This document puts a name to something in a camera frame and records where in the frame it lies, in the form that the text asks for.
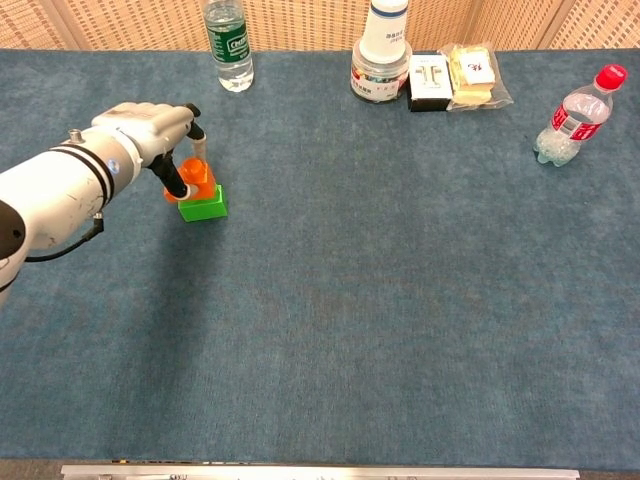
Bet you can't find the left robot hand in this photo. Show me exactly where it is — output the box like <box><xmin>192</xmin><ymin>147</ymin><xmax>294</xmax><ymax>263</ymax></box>
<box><xmin>90</xmin><ymin>101</ymin><xmax>208</xmax><ymax>202</ymax></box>

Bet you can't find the orange toy brick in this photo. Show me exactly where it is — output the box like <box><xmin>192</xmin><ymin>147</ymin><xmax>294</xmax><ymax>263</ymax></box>
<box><xmin>163</xmin><ymin>156</ymin><xmax>218</xmax><ymax>204</ymax></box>

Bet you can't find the green toy brick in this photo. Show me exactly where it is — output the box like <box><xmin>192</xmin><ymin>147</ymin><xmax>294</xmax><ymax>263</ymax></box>
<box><xmin>177</xmin><ymin>184</ymin><xmax>229</xmax><ymax>224</ymax></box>

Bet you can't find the green label water bottle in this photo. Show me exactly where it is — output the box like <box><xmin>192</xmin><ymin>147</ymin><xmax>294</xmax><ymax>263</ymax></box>
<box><xmin>203</xmin><ymin>0</ymin><xmax>255</xmax><ymax>94</ymax></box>

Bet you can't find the red label water bottle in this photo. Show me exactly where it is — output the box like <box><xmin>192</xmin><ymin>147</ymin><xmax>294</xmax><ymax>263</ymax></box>
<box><xmin>533</xmin><ymin>63</ymin><xmax>629</xmax><ymax>167</ymax></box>

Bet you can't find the woven folding screen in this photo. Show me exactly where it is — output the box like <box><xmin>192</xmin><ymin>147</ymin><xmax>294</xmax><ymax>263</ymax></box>
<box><xmin>0</xmin><ymin>0</ymin><xmax>640</xmax><ymax>52</ymax></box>

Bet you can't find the white lid plastic jar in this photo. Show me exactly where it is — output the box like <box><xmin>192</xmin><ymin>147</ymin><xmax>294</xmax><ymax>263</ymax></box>
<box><xmin>349</xmin><ymin>0</ymin><xmax>414</xmax><ymax>105</ymax></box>

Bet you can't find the blue table cloth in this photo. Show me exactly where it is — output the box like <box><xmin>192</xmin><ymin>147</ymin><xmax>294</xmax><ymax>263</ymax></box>
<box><xmin>0</xmin><ymin>47</ymin><xmax>640</xmax><ymax>467</ymax></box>

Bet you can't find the white and black box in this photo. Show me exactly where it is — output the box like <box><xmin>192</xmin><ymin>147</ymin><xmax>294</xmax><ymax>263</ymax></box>
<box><xmin>406</xmin><ymin>53</ymin><xmax>454</xmax><ymax>113</ymax></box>

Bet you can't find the yellow snack plastic bag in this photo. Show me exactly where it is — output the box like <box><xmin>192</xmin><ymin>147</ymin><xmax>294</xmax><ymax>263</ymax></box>
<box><xmin>437</xmin><ymin>42</ymin><xmax>515</xmax><ymax>113</ymax></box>

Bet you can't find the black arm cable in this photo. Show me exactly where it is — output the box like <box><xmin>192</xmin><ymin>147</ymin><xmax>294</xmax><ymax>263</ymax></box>
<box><xmin>24</xmin><ymin>212</ymin><xmax>106</xmax><ymax>264</ymax></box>

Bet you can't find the aluminium rail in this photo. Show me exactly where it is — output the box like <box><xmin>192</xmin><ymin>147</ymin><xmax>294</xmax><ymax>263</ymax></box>
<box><xmin>60</xmin><ymin>464</ymin><xmax>581</xmax><ymax>480</ymax></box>

